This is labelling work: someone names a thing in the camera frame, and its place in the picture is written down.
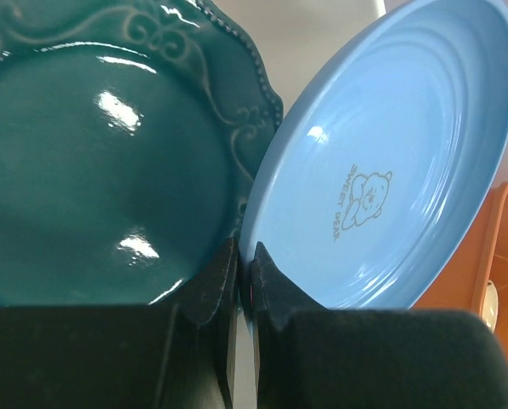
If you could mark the blue plate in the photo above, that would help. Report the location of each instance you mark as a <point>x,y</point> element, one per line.
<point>381,165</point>

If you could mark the teal embossed scalloped plate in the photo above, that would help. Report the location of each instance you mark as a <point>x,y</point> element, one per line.
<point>130,136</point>

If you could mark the cream plate with black mark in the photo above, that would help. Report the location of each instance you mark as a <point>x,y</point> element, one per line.
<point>490,307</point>

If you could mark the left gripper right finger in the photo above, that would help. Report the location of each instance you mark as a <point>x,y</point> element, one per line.
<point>313,357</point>

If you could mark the orange plastic bin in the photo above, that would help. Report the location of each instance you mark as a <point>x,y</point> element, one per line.
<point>481,257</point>

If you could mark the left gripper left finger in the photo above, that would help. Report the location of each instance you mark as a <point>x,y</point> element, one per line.
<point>176,353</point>

